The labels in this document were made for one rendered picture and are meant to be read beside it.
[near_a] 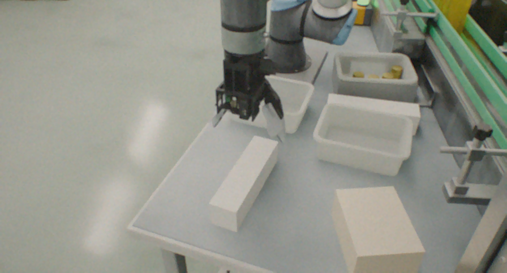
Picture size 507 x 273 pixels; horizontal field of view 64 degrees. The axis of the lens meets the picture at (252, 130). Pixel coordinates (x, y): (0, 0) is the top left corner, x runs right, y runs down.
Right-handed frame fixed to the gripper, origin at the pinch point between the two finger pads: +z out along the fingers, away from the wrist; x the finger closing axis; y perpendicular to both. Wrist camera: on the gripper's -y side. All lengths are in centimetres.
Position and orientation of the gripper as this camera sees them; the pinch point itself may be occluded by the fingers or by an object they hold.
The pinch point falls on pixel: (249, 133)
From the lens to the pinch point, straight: 83.6
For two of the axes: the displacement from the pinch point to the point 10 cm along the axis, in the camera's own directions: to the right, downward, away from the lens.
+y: -3.5, 5.7, -7.4
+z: 0.0, 7.9, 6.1
